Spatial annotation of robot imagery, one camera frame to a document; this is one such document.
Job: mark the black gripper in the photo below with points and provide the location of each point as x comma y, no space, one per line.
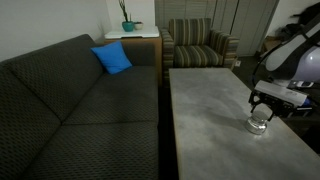
278,107

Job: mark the round silver lid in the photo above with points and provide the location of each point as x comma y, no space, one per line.
259,116

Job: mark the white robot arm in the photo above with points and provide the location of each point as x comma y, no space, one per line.
292,64

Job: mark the silver tin with candle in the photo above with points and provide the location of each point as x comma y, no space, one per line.
255,127

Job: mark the grey top coffee table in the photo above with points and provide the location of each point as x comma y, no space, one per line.
210,109

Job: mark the dark clutter pile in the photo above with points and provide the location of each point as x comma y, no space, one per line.
289,18

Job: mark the striped armchair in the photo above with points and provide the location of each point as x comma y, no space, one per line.
192,43

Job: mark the wooden side table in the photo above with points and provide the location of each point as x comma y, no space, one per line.
144,70

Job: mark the small white plant pot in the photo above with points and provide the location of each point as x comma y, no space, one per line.
138,25

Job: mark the teal plant pot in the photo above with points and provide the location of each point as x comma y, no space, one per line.
127,24

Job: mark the blue cushion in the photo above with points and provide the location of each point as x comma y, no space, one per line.
113,57

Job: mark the dark grey sofa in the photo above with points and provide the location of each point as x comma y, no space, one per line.
59,121

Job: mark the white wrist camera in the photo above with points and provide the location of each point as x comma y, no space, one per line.
294,97

